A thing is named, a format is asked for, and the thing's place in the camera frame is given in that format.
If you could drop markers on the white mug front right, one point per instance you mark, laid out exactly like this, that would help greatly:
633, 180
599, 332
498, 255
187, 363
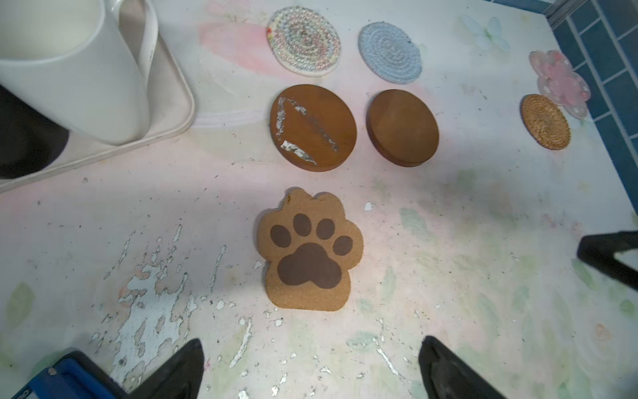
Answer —
69, 61

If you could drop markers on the glossy brown scratched coaster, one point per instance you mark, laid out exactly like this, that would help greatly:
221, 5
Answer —
312, 128

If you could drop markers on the cork paw coaster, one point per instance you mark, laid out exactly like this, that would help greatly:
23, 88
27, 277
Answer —
311, 247

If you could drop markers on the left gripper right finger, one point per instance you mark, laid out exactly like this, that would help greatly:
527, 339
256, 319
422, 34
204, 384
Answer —
445, 375

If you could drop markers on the light blue woven coaster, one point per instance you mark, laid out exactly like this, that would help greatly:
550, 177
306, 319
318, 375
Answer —
390, 53

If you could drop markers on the black mug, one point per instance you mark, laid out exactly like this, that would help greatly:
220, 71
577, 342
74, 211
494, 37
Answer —
29, 141

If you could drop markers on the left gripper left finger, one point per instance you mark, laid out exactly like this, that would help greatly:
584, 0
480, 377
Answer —
179, 377

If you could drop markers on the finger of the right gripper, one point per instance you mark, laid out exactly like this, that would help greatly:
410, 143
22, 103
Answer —
598, 251

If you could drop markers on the beige tray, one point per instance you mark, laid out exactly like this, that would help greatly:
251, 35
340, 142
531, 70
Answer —
171, 104

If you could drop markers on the rattan round coaster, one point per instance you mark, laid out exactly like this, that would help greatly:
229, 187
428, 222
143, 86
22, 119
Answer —
545, 122

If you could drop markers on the pink flower coaster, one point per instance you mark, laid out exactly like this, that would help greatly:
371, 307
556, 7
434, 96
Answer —
558, 81

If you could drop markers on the dark brown wooden coaster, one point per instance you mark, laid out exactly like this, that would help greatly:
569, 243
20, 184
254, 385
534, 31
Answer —
402, 128

